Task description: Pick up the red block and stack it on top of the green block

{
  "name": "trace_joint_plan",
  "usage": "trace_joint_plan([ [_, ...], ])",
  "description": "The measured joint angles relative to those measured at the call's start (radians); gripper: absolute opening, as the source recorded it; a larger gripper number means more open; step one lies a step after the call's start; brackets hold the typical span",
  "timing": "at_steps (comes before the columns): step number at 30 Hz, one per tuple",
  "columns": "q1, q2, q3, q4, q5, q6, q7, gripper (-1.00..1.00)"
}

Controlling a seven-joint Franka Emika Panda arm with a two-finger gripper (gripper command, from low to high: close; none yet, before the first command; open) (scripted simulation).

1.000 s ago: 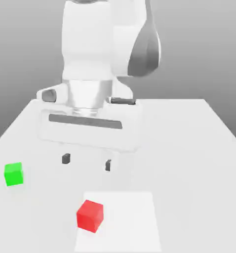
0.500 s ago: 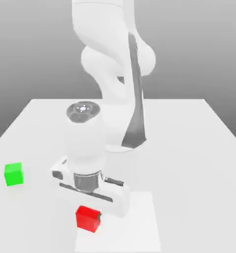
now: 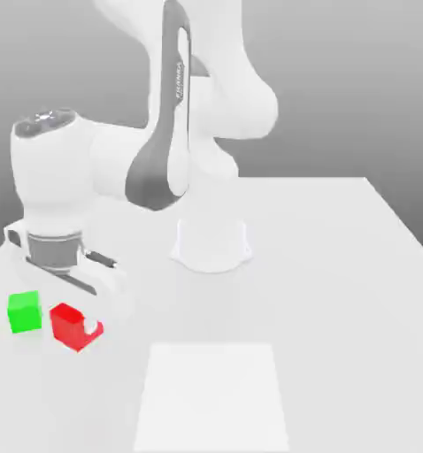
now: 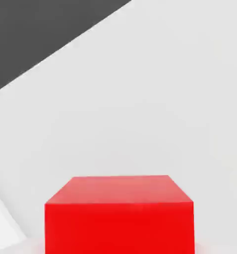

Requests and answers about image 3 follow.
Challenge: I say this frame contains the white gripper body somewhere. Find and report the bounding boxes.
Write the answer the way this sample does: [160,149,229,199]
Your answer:
[19,255,130,322]

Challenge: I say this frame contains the small red cube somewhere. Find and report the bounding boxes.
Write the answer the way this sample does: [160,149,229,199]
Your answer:
[49,302,105,354]

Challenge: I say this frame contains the small green cube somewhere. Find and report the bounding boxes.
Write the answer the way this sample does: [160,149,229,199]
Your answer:
[6,290,43,334]

